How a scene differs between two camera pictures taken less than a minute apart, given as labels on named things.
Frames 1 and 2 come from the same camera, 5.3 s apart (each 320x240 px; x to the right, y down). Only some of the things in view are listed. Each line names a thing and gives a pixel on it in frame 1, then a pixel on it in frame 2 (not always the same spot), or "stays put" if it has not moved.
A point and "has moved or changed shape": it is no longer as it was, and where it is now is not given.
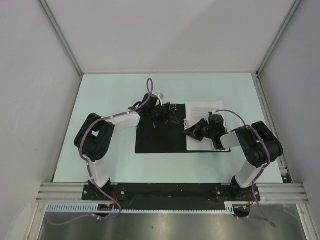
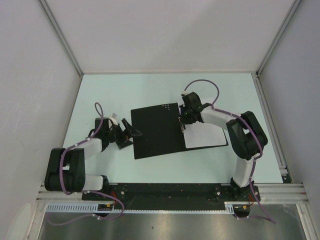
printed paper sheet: (196, 111) has moved or changed shape
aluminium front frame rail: (293, 194) stays put
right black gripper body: (210, 134) to (185, 116)
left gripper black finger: (173, 118) to (130, 131)
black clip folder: (166, 138) has moved or changed shape
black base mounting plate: (168, 196) stays put
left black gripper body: (157, 112) to (116, 133)
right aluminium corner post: (279, 36) stays put
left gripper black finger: (163, 119) to (121, 144)
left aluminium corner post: (49, 16) stays put
